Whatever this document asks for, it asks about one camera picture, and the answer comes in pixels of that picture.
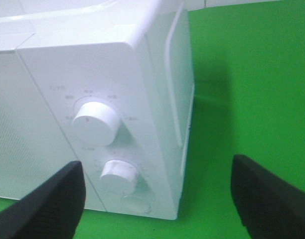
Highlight white microwave oven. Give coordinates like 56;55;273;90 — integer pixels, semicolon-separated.
0;0;194;220

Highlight white timer knob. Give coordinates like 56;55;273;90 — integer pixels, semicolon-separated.
100;160;140;195

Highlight white upper power knob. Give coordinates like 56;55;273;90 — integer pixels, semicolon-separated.
72;101;121;146

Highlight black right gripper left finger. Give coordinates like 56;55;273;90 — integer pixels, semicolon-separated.
0;161;86;239

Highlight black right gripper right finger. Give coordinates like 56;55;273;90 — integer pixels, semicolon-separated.
230;154;305;239

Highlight white microwave door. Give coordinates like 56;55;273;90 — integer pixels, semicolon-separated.
0;51;76;199

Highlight round white door button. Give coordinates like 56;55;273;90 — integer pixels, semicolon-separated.
121;195;151;214

